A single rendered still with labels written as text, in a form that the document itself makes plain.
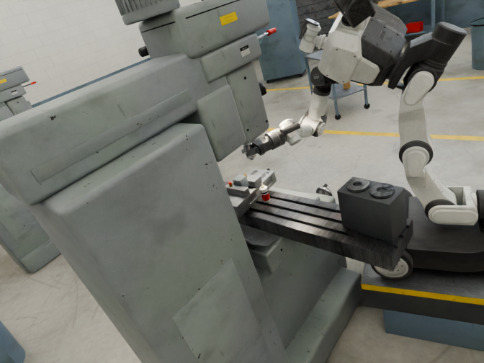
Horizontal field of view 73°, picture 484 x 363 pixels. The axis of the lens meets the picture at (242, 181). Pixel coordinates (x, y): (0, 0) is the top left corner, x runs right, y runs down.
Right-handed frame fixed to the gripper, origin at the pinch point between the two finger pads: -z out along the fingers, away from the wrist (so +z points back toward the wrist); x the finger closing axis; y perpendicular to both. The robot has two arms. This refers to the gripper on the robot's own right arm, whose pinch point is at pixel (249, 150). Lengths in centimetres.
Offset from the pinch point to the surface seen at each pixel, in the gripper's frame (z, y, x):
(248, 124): -0.9, -16.7, 11.5
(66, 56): -97, -57, -672
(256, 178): 1.9, 20.8, -8.7
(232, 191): -12.5, 22.9, -11.5
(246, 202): -9.1, 27.0, -2.6
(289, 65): 312, 98, -513
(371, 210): 21, 18, 55
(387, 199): 25, 13, 60
